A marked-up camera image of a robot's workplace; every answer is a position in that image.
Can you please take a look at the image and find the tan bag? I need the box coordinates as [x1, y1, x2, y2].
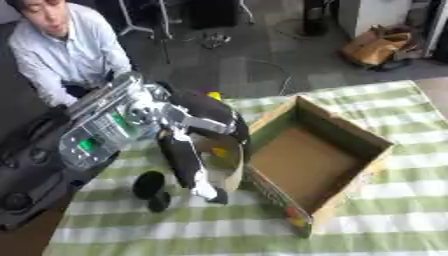
[337, 24, 424, 72]

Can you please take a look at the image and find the small yellow object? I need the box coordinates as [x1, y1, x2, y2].
[204, 90, 226, 102]

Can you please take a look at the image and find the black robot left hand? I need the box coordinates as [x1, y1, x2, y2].
[155, 88, 254, 206]

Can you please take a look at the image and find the person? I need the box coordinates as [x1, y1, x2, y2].
[0, 0, 135, 109]

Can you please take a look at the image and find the white cabinet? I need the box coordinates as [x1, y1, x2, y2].
[336, 0, 417, 40]

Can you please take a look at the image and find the grey floor cable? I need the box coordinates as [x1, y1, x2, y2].
[232, 57, 294, 97]

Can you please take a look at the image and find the black bin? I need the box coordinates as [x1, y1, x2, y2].
[189, 0, 242, 30]

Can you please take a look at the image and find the black rounded object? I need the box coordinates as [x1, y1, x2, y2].
[131, 170, 174, 214]

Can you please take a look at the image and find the tan cardboard box green inside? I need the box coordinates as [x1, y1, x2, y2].
[218, 94, 398, 239]

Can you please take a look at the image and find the white tripod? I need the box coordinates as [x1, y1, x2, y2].
[115, 0, 258, 65]

